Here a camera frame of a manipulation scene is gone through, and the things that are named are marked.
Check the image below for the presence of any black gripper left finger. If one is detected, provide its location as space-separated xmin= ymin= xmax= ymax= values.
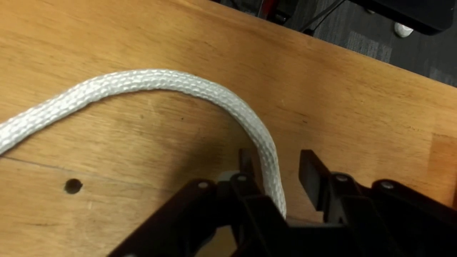
xmin=106 ymin=148 xmax=290 ymax=257

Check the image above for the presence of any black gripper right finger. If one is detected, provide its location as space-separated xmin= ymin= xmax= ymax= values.
xmin=297 ymin=149 xmax=457 ymax=257

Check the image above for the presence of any white rope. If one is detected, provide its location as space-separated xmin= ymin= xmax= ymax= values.
xmin=0 ymin=69 xmax=289 ymax=220

